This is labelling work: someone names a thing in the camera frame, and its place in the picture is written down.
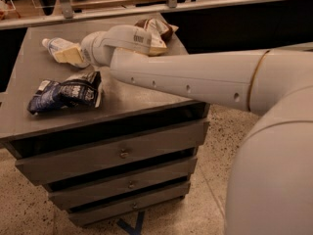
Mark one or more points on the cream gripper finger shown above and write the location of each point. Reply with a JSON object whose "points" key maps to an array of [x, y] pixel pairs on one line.
{"points": [[71, 55]]}

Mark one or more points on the clear plastic water bottle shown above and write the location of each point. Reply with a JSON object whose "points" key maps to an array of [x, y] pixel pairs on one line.
{"points": [[56, 44]]}

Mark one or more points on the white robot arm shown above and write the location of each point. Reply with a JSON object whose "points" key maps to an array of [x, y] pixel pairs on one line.
{"points": [[270, 190]]}

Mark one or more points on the blue chip bag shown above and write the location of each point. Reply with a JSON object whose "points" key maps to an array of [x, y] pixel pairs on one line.
{"points": [[81, 89]]}

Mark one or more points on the brown and cream chip bag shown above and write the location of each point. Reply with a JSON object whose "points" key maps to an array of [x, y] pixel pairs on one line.
{"points": [[161, 32]]}

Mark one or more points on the grey drawer cabinet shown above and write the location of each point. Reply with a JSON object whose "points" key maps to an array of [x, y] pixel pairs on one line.
{"points": [[125, 111]]}

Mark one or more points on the top grey drawer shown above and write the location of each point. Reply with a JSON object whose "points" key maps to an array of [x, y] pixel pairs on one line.
{"points": [[58, 166]]}

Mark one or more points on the grey drawer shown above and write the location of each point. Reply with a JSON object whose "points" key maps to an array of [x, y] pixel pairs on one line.
{"points": [[135, 180], [131, 204], [58, 166]]}

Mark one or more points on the middle grey drawer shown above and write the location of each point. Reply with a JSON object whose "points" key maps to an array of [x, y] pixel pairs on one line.
{"points": [[135, 180]]}

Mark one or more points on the bottom grey drawer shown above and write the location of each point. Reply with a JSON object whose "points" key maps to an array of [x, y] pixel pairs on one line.
{"points": [[131, 204]]}

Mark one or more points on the metal railing frame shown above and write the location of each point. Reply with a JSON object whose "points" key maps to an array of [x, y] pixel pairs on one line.
{"points": [[27, 13]]}

